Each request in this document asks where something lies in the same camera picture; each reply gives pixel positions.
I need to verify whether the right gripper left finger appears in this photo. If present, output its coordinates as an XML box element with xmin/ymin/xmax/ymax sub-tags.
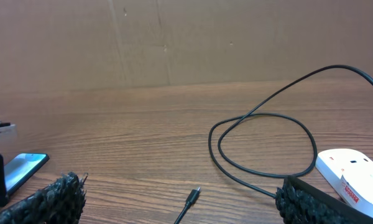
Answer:
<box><xmin>0</xmin><ymin>172</ymin><xmax>88</xmax><ymax>224</ymax></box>

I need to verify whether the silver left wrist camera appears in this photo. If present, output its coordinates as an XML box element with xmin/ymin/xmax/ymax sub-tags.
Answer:
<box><xmin>0</xmin><ymin>124</ymin><xmax>17</xmax><ymax>142</ymax></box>

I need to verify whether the blue screen Galaxy smartphone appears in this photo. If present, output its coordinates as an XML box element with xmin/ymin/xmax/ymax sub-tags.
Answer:
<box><xmin>4</xmin><ymin>153</ymin><xmax>50</xmax><ymax>196</ymax></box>

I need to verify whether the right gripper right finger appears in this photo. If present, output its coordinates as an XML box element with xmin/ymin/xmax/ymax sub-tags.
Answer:
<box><xmin>275</xmin><ymin>176</ymin><xmax>373</xmax><ymax>224</ymax></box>

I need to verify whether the white power extension strip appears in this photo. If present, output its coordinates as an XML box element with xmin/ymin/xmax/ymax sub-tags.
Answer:
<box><xmin>315</xmin><ymin>149</ymin><xmax>373</xmax><ymax>201</ymax></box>

